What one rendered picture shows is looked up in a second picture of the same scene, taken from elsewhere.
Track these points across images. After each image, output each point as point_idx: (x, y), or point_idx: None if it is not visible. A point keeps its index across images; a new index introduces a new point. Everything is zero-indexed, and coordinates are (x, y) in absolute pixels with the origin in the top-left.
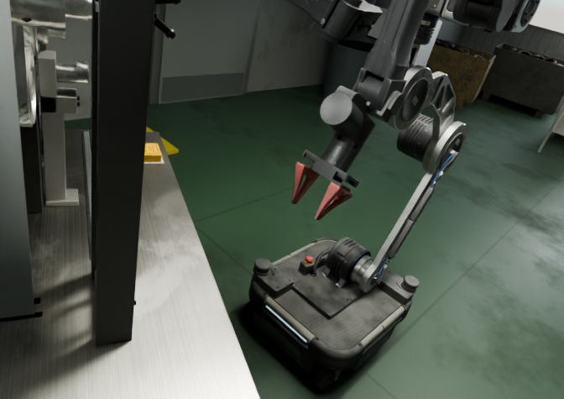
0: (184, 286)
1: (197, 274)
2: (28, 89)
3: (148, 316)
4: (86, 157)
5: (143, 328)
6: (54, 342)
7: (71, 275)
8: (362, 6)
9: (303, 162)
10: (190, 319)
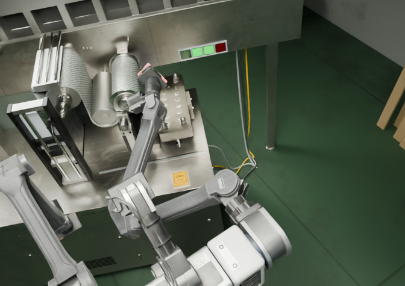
0: (79, 200)
1: (84, 205)
2: (91, 118)
3: (68, 190)
4: (175, 156)
5: (63, 189)
6: (65, 168)
7: (91, 167)
8: (116, 215)
9: (76, 217)
10: (63, 202)
